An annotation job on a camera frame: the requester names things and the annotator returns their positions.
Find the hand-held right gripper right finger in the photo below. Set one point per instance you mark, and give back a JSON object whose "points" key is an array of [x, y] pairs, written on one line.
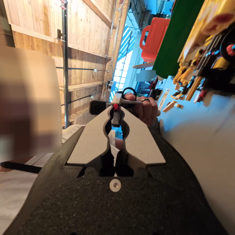
{"points": [[143, 146]]}

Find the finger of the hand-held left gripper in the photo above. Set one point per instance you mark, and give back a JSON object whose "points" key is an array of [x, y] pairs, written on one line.
{"points": [[116, 119], [116, 98]]}

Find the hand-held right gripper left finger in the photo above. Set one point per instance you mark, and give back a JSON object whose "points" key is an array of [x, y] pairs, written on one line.
{"points": [[88, 145]]}

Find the red bush with black axle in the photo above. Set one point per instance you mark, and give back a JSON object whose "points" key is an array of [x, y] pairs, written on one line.
{"points": [[115, 106]]}

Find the person's left forearm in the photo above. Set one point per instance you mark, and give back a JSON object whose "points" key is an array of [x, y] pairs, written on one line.
{"points": [[119, 144]]}

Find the person's left hand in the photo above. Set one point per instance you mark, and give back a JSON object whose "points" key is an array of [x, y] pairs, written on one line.
{"points": [[148, 110]]}

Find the document holder stand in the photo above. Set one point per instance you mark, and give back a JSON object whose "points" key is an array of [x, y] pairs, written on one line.
{"points": [[144, 65]]}

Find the yellow sticker sheet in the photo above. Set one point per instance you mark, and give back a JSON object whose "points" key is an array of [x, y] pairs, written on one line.
{"points": [[164, 99]]}

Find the pile of loose building pieces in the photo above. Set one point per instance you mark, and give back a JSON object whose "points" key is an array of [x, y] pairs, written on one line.
{"points": [[170, 106]]}

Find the red storage bin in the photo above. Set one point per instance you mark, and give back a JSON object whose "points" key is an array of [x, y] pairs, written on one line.
{"points": [[154, 36]]}

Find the white t-shirt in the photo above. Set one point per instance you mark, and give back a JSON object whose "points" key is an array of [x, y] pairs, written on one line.
{"points": [[14, 183]]}

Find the green storage bin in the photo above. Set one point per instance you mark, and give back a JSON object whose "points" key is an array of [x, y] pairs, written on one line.
{"points": [[174, 36]]}

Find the partly built yellow toy car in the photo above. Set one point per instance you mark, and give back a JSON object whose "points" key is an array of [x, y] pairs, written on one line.
{"points": [[207, 22]]}

